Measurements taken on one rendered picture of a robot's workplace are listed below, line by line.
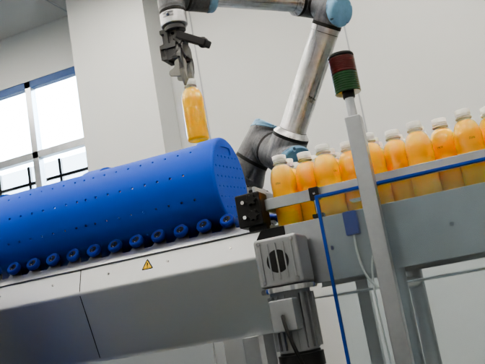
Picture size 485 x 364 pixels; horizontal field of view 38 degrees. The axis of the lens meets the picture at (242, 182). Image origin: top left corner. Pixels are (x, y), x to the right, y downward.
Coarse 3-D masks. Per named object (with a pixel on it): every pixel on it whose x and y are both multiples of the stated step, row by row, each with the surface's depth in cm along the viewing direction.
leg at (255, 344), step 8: (256, 336) 198; (248, 344) 199; (256, 344) 198; (264, 344) 202; (248, 352) 198; (256, 352) 198; (264, 352) 200; (248, 360) 198; (256, 360) 197; (264, 360) 199
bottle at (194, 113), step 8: (192, 88) 228; (184, 96) 228; (192, 96) 227; (200, 96) 228; (184, 104) 228; (192, 104) 226; (200, 104) 227; (184, 112) 228; (192, 112) 226; (200, 112) 226; (192, 120) 226; (200, 120) 226; (192, 128) 225; (200, 128) 225; (192, 136) 225; (200, 136) 225; (208, 136) 227
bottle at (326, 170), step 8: (320, 152) 193; (328, 152) 194; (320, 160) 191; (328, 160) 191; (320, 168) 191; (328, 168) 190; (336, 168) 191; (320, 176) 191; (328, 176) 190; (336, 176) 190; (320, 184) 190; (328, 184) 189
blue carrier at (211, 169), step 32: (160, 160) 214; (192, 160) 208; (224, 160) 215; (32, 192) 229; (64, 192) 222; (96, 192) 217; (128, 192) 212; (160, 192) 209; (192, 192) 206; (224, 192) 209; (0, 224) 227; (32, 224) 223; (64, 224) 219; (96, 224) 216; (128, 224) 214; (160, 224) 212; (192, 224) 210; (0, 256) 229; (32, 256) 227; (64, 256) 226
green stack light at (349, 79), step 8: (344, 72) 168; (352, 72) 168; (336, 80) 169; (344, 80) 168; (352, 80) 168; (336, 88) 169; (344, 88) 167; (352, 88) 167; (360, 88) 169; (336, 96) 171
